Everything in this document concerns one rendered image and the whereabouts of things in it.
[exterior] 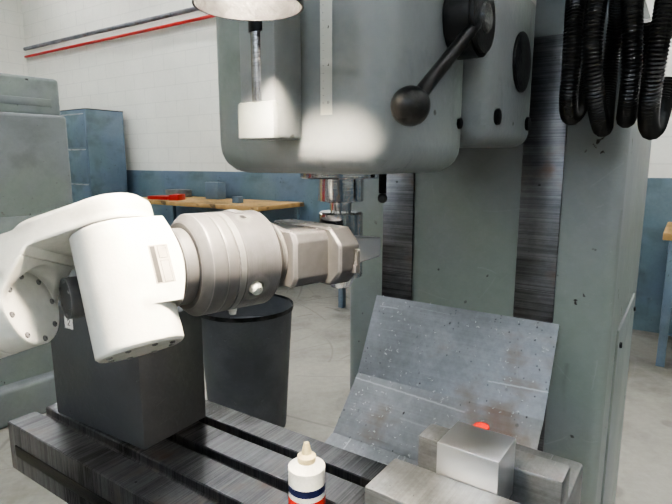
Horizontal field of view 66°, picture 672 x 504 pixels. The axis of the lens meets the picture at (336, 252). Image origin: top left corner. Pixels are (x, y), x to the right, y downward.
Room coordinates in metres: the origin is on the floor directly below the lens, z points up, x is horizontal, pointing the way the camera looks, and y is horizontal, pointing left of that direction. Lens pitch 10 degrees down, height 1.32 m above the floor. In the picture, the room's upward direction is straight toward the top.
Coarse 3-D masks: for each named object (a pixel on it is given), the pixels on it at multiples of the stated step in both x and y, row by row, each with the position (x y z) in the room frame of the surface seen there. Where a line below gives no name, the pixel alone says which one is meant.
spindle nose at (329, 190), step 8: (320, 184) 0.54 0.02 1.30; (328, 184) 0.53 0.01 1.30; (336, 184) 0.53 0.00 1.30; (344, 184) 0.53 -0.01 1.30; (352, 184) 0.53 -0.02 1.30; (360, 184) 0.54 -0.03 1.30; (320, 192) 0.54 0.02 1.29; (328, 192) 0.53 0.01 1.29; (336, 192) 0.53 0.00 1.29; (344, 192) 0.53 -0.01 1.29; (352, 192) 0.53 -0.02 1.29; (360, 192) 0.54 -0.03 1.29; (320, 200) 0.54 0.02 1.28; (328, 200) 0.53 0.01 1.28; (336, 200) 0.53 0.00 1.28; (344, 200) 0.53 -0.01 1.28; (352, 200) 0.53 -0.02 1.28; (360, 200) 0.54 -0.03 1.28
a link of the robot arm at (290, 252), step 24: (240, 216) 0.45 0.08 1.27; (264, 216) 0.47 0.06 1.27; (240, 240) 0.43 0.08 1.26; (264, 240) 0.44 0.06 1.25; (288, 240) 0.47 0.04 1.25; (312, 240) 0.47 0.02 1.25; (336, 240) 0.48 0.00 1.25; (264, 264) 0.44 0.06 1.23; (288, 264) 0.47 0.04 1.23; (312, 264) 0.47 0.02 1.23; (336, 264) 0.48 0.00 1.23; (240, 288) 0.42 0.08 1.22; (264, 288) 0.44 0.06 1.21
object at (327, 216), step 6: (324, 210) 0.56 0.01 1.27; (354, 210) 0.56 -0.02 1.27; (324, 216) 0.54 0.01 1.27; (330, 216) 0.53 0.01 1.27; (336, 216) 0.53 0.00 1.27; (342, 216) 0.53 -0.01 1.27; (348, 216) 0.53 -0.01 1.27; (354, 216) 0.53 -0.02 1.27; (360, 216) 0.54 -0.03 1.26; (330, 222) 0.53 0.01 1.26; (336, 222) 0.53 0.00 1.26; (342, 222) 0.53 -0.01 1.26; (348, 222) 0.53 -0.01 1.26; (354, 222) 0.54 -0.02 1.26
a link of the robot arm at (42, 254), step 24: (48, 216) 0.39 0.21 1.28; (72, 216) 0.38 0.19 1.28; (96, 216) 0.38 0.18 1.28; (120, 216) 0.39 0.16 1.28; (144, 216) 0.40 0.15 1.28; (0, 240) 0.38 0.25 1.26; (24, 240) 0.38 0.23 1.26; (48, 240) 0.39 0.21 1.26; (0, 264) 0.38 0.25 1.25; (24, 264) 0.39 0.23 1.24; (48, 264) 0.41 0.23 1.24; (72, 264) 0.44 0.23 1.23; (0, 288) 0.37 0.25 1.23; (24, 288) 0.40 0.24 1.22; (48, 288) 0.43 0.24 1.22; (0, 312) 0.37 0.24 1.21; (24, 312) 0.39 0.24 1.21; (48, 312) 0.41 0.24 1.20; (0, 336) 0.37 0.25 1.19; (24, 336) 0.38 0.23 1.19; (48, 336) 0.40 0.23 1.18
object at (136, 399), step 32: (64, 320) 0.77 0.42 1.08; (192, 320) 0.77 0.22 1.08; (64, 352) 0.78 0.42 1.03; (160, 352) 0.71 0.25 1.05; (192, 352) 0.76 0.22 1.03; (64, 384) 0.78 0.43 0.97; (96, 384) 0.74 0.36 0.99; (128, 384) 0.69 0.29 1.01; (160, 384) 0.71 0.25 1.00; (192, 384) 0.76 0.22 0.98; (96, 416) 0.74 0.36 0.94; (128, 416) 0.70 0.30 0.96; (160, 416) 0.71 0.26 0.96; (192, 416) 0.76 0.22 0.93
